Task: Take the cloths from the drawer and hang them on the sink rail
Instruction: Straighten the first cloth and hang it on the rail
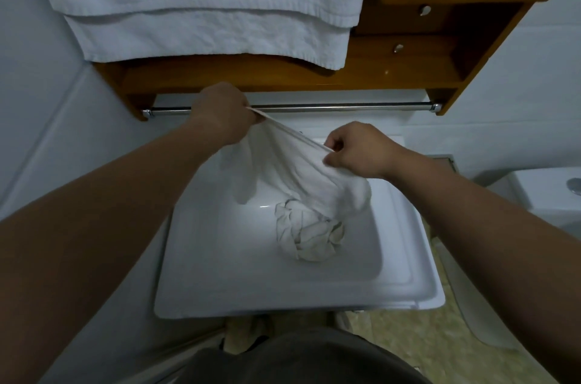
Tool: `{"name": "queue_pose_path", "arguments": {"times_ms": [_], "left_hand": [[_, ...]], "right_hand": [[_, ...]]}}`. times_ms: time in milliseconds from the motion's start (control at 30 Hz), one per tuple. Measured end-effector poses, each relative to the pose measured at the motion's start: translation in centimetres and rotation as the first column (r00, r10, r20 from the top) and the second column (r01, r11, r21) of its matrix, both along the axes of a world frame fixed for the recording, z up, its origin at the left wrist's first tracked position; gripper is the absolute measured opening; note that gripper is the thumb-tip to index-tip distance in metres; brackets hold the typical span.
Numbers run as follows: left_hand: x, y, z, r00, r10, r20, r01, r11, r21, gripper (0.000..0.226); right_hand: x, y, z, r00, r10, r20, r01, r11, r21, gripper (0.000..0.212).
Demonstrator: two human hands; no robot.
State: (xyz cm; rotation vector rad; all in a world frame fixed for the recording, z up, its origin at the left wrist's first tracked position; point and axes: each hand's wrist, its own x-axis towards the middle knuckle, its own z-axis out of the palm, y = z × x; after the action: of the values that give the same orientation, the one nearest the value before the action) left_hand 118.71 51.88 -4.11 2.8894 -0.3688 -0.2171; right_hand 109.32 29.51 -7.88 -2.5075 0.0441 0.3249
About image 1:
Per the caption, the white wet cloth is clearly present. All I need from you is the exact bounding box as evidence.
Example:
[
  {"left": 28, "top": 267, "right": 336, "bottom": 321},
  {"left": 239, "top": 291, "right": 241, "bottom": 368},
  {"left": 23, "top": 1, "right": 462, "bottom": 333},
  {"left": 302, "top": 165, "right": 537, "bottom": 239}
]
[{"left": 220, "top": 107, "right": 373, "bottom": 262}]

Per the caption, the person's right hand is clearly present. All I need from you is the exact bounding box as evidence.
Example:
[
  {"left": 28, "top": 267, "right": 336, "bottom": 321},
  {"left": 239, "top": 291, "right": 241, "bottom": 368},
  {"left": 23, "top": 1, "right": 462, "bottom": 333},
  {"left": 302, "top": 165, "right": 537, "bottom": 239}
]
[{"left": 323, "top": 121, "right": 404, "bottom": 180}]

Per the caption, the person's left forearm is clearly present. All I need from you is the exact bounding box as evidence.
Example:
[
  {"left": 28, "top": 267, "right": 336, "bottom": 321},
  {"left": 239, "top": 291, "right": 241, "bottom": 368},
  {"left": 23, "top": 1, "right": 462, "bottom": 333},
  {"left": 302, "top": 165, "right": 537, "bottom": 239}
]
[{"left": 0, "top": 119, "right": 223, "bottom": 384}]

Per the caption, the wooden wall shelf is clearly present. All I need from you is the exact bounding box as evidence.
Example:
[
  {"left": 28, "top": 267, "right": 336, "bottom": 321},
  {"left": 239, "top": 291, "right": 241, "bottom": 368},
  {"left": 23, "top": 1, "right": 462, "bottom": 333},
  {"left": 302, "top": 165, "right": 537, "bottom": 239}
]
[{"left": 93, "top": 0, "right": 581, "bottom": 122}]

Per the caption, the person's left hand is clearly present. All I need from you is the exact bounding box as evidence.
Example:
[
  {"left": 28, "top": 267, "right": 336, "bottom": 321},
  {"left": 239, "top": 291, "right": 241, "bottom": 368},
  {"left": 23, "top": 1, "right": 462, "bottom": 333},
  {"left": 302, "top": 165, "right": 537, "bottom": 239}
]
[{"left": 190, "top": 82, "right": 266, "bottom": 147}]

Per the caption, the person's dark shirt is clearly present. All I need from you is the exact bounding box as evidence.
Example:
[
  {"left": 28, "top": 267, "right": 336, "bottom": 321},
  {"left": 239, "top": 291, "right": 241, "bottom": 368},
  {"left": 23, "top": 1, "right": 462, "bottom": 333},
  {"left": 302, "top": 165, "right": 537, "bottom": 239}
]
[{"left": 181, "top": 328, "right": 433, "bottom": 384}]

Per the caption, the chrome towel bar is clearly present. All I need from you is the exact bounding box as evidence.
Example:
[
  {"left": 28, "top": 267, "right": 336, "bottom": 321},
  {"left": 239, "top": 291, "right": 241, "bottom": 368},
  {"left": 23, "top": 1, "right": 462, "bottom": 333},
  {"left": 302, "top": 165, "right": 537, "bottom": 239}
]
[{"left": 142, "top": 101, "right": 443, "bottom": 119}]

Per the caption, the white ceramic sink basin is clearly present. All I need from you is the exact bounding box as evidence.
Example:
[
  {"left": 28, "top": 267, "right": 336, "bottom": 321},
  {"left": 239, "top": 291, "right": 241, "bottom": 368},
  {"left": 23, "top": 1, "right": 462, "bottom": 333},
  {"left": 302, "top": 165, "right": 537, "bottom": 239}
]
[{"left": 153, "top": 136, "right": 446, "bottom": 320}]

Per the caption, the person's right forearm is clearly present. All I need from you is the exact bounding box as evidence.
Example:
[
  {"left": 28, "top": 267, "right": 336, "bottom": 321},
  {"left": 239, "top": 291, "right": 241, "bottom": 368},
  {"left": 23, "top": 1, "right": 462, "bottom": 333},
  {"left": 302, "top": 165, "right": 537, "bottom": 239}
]
[{"left": 384, "top": 146, "right": 581, "bottom": 384}]

